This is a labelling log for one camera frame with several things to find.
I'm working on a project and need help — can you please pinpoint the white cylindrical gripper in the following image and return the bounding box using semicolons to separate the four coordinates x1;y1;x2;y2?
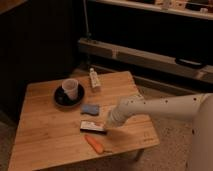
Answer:
105;108;127;127

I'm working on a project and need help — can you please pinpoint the black and white eraser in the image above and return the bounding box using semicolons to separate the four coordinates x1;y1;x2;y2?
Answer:
80;121;107;134

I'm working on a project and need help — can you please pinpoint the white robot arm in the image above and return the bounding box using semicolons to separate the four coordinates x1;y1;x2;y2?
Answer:
106;93;213;171

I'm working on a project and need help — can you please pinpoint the blue sponge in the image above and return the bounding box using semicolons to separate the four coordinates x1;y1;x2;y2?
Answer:
81;104;99;116

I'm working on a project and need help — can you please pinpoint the orange carrot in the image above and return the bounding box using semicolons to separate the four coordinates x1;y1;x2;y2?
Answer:
84;134;110;154

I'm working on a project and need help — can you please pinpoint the wooden table leg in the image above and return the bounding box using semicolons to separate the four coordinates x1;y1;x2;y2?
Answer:
134;149;144;162

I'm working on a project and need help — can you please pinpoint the white tube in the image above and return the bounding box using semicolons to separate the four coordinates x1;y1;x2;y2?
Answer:
89;68;101;88

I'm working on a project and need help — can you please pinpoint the black round plate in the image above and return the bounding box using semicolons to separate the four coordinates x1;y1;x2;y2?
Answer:
54;84;85;107

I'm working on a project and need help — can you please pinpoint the white paper cup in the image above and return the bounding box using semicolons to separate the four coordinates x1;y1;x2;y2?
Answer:
62;79;79;100

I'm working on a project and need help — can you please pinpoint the low wooden bench ledge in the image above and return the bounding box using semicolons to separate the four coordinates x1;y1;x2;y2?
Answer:
78;38;213;84

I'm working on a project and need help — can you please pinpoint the vertical metal pole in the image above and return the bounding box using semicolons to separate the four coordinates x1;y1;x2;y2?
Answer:
83;0;91;41

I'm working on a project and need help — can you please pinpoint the black handle on shelf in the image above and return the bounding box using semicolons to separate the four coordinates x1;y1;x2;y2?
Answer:
175;58;206;69

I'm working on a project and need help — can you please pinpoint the long wall shelf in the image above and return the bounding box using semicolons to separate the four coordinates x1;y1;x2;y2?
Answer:
89;0;213;21

